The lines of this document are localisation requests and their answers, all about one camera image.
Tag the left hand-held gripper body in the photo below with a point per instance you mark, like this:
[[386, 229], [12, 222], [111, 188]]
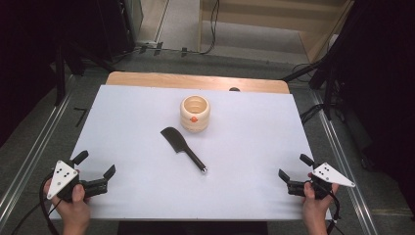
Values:
[[62, 178]]

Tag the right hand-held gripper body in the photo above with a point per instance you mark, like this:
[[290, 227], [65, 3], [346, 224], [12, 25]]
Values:
[[332, 175]]

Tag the black kitchen knife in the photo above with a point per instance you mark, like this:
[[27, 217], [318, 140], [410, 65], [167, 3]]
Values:
[[179, 142]]

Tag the cream round ceramic holder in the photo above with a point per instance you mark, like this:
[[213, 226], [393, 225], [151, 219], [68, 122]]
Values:
[[195, 124]]

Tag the person's left hand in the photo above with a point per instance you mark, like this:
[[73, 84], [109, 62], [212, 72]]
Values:
[[75, 212]]

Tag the person's right hand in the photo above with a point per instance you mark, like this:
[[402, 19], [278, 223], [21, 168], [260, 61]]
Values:
[[314, 212]]

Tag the black tape floor mark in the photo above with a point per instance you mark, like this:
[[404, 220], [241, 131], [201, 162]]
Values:
[[81, 115]]

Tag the white table mat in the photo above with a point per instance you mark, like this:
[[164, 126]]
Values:
[[228, 179]]

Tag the black metal stand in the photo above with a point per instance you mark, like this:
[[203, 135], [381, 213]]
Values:
[[60, 75], [329, 91]]

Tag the wooden table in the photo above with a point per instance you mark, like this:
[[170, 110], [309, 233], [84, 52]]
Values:
[[163, 80]]

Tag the wooden stepped platform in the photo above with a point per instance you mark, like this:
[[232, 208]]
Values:
[[261, 32]]

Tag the metal floor rail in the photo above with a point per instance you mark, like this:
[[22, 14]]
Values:
[[32, 153], [345, 169]]

